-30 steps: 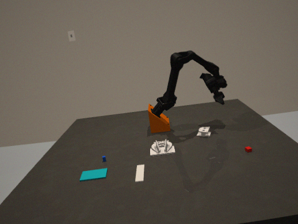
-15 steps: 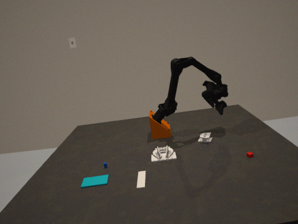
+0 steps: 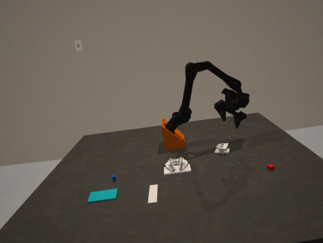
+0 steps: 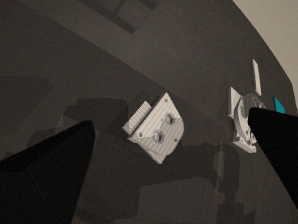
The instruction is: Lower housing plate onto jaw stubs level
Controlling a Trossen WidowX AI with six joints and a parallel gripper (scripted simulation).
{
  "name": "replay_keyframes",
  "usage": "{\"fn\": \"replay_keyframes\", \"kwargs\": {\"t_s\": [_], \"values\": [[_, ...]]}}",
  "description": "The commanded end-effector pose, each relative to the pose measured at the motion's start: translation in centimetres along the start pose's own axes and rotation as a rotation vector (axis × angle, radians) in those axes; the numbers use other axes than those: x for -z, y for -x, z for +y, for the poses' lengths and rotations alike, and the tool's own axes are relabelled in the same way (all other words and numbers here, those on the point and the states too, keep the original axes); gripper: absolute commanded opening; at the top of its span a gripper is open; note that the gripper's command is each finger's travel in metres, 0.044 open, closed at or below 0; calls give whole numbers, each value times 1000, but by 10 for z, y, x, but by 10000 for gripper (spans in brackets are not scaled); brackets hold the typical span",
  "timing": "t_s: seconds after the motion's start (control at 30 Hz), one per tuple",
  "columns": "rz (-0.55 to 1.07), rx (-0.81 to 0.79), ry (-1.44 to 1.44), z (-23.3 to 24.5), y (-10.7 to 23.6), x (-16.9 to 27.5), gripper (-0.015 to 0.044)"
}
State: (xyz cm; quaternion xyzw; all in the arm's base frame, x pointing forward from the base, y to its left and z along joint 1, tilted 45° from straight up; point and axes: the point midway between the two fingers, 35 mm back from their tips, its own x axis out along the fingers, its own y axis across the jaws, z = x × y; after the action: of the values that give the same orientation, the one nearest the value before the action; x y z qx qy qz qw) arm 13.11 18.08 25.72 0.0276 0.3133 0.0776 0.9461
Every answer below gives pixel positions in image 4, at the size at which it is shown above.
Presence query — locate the beige flat rectangular plate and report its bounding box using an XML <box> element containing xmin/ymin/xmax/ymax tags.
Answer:
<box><xmin>251</xmin><ymin>59</ymin><xmax>262</xmax><ymax>95</ymax></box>

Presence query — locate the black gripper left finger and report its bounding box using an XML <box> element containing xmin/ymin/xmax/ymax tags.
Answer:
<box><xmin>0</xmin><ymin>120</ymin><xmax>96</xmax><ymax>224</ymax></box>

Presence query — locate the teal flat plate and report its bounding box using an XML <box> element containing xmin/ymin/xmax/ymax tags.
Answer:
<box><xmin>273</xmin><ymin>97</ymin><xmax>285</xmax><ymax>113</ymax></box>

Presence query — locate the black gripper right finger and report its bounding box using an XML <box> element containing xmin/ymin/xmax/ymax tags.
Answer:
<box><xmin>247</xmin><ymin>107</ymin><xmax>298</xmax><ymax>210</ymax></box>

